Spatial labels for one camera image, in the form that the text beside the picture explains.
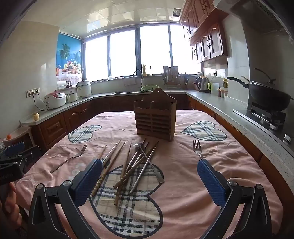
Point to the grey kitchen countertop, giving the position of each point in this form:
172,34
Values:
229,108

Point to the wooden cutting board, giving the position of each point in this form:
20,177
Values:
171,70

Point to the white paper roll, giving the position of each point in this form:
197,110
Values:
61,86

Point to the spice jars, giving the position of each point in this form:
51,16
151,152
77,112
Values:
222,93

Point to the black wok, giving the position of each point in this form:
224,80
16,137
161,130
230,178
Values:
268,97

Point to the wall power outlet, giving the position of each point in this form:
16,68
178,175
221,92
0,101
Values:
32,92

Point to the small white pot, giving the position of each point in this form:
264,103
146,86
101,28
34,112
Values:
71,97

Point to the white red rice cooker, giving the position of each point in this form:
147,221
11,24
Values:
55,98

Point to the range hood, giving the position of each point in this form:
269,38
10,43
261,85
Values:
264,13

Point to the metal fork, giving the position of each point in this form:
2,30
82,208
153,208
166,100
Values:
69,160
198,149

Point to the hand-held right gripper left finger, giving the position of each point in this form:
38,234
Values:
88,181

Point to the yellow-capped bottle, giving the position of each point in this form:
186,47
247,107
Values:
225,83

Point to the pile of chopsticks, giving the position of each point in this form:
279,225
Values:
135,160

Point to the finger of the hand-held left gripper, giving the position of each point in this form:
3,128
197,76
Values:
32,156
15,148

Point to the steel electric kettle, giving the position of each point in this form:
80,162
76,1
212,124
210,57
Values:
203,85

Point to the blue tropical wall poster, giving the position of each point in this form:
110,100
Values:
69,52

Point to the chrome faucet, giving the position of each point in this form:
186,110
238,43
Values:
142,83

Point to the small side stool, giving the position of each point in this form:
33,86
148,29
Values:
20,133

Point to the wooden wall cabinets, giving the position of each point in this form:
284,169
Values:
206,13

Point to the yellow bottle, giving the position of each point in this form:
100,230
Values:
144,70

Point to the person's left hand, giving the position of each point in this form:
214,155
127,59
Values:
9,204

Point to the wooden utensil holder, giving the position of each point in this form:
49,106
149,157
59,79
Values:
156,119

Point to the kitchen window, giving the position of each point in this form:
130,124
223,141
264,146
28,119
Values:
124,52

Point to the apple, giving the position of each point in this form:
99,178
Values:
36,116

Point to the large white cooker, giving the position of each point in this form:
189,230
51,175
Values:
83,90

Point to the wok lid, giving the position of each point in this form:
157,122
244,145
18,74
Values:
271,86

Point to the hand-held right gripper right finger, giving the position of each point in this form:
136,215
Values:
211,181

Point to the gas stove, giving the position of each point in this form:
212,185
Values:
264,117

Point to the metal spoon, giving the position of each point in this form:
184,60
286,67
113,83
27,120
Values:
158,175

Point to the wooden base cabinets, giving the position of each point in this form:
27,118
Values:
55,131

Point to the metal dish rack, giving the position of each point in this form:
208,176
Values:
172,82

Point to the kitchen sink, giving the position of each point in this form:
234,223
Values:
124,92

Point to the green colander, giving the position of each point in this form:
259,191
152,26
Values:
149,88

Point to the pink plaid-heart blanket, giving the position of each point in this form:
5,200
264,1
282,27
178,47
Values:
183,183

